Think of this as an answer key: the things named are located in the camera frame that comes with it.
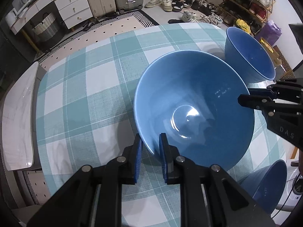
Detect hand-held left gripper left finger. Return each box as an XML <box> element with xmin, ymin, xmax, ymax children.
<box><xmin>26</xmin><ymin>134</ymin><xmax>142</xmax><ymax>227</ymax></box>

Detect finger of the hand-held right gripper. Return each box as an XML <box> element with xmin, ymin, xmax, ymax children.
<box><xmin>238</xmin><ymin>94</ymin><xmax>303</xmax><ymax>150</ymax></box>
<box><xmin>248</xmin><ymin>79</ymin><xmax>303</xmax><ymax>106</ymax></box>

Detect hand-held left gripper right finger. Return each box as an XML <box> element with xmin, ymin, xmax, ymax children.
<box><xmin>159</xmin><ymin>133</ymin><xmax>276</xmax><ymax>227</ymax></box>

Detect blue bowl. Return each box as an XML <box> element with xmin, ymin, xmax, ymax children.
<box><xmin>224</xmin><ymin>27</ymin><xmax>276</xmax><ymax>84</ymax></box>
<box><xmin>133</xmin><ymin>50</ymin><xmax>255</xmax><ymax>172</ymax></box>
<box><xmin>239</xmin><ymin>159</ymin><xmax>287</xmax><ymax>214</ymax></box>

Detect purple plastic bag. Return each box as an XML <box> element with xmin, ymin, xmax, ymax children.
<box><xmin>260</xmin><ymin>20</ymin><xmax>282</xmax><ymax>46</ymax></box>

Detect brown cardboard box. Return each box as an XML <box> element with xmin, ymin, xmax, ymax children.
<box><xmin>259</xmin><ymin>37</ymin><xmax>284</xmax><ymax>71</ymax></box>

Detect brown patterned box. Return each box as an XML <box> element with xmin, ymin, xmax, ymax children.
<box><xmin>275</xmin><ymin>45</ymin><xmax>296</xmax><ymax>79</ymax></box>

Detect wooden shoe rack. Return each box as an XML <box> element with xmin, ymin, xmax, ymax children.
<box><xmin>216</xmin><ymin>0</ymin><xmax>276</xmax><ymax>35</ymax></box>

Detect red shoes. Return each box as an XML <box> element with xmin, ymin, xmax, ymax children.
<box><xmin>250</xmin><ymin>2</ymin><xmax>269</xmax><ymax>19</ymax></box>

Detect yellow plastic bag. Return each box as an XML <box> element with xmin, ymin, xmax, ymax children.
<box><xmin>234</xmin><ymin>19</ymin><xmax>251</xmax><ymax>33</ymax></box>

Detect white washing machine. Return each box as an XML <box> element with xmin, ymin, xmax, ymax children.
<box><xmin>272</xmin><ymin>163</ymin><xmax>303</xmax><ymax>218</ymax></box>

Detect group of assorted shoes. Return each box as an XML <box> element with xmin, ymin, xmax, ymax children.
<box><xmin>144</xmin><ymin>0</ymin><xmax>224</xmax><ymax>27</ymax></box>

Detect marble top coffee table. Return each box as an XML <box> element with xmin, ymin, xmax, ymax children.
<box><xmin>1</xmin><ymin>61</ymin><xmax>46</xmax><ymax>172</ymax></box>

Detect woven laundry basket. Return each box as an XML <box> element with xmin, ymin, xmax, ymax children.
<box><xmin>32</xmin><ymin>13</ymin><xmax>65</xmax><ymax>42</ymax></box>

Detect white dresser with drawers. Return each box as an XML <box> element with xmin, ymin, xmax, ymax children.
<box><xmin>9</xmin><ymin>0</ymin><xmax>94</xmax><ymax>35</ymax></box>

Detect black cable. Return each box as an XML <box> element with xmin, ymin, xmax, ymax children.
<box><xmin>270</xmin><ymin>170</ymin><xmax>301</xmax><ymax>218</ymax></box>

